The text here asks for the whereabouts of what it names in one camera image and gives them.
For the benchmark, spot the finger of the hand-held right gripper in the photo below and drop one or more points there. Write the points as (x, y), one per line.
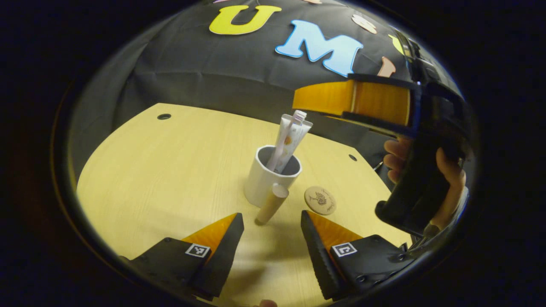
(375, 102)

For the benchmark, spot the black backdrop cloth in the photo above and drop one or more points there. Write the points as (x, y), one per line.
(213, 72)

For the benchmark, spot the pink and white toothbrush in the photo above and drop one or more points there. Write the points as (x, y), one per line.
(281, 145)

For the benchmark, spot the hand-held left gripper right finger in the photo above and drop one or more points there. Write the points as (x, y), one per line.
(318, 256)

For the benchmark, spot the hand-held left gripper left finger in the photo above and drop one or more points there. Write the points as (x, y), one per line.
(224, 256)

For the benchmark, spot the round cork coaster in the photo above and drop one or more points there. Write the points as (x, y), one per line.
(320, 200)

